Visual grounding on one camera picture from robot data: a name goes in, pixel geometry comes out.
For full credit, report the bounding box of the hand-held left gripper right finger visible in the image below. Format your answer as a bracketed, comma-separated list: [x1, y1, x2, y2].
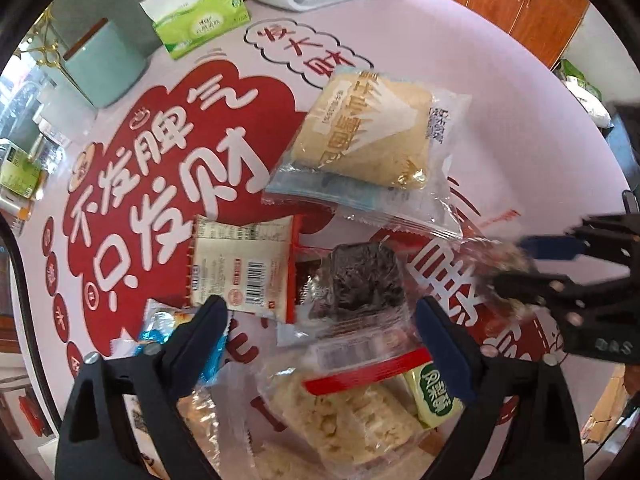
[415, 296, 586, 480]

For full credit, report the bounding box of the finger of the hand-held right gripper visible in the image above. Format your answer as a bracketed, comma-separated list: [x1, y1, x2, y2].
[492, 265, 631, 308]
[520, 215, 632, 261]

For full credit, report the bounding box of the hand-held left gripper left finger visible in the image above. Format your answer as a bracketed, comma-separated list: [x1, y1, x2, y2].
[55, 295, 231, 480]

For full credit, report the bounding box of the green yellow snack packet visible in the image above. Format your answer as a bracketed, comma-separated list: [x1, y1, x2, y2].
[401, 364, 455, 429]

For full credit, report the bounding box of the clear crinkled snack packet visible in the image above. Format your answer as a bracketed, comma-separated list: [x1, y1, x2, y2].
[440, 237, 551, 321]

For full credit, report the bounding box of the blue snack packet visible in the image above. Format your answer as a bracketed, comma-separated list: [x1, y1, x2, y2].
[136, 299, 232, 387]

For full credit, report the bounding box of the white barcode snack packet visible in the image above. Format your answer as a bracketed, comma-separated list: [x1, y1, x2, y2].
[186, 214, 302, 325]

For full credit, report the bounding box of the dark brownie packet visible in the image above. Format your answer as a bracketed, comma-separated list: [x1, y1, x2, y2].
[277, 240, 418, 348]

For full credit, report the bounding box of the pale cracker packet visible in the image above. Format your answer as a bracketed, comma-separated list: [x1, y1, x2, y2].
[122, 382, 256, 480]

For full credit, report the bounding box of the red stripe rice cracker packet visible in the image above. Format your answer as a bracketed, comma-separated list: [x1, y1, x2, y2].
[250, 342, 453, 480]

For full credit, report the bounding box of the yellow bread packet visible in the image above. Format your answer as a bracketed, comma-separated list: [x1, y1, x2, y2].
[264, 66, 472, 241]

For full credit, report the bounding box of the pink printed tablecloth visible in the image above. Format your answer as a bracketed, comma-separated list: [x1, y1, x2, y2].
[10, 0, 632, 480]

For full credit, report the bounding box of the white green plastic bag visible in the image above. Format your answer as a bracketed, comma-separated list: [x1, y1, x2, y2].
[561, 59, 617, 130]

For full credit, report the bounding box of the wooden cabinet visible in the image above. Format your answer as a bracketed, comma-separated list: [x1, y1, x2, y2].
[399, 0, 592, 70]

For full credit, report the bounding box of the teal canister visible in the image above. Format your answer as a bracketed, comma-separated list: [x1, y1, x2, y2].
[61, 16, 151, 109]

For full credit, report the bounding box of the green tissue pack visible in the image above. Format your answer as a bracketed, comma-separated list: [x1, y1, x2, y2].
[139, 0, 251, 61]

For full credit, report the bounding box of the gold hanging ornament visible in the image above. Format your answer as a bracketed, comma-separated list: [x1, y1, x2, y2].
[27, 4, 67, 70]

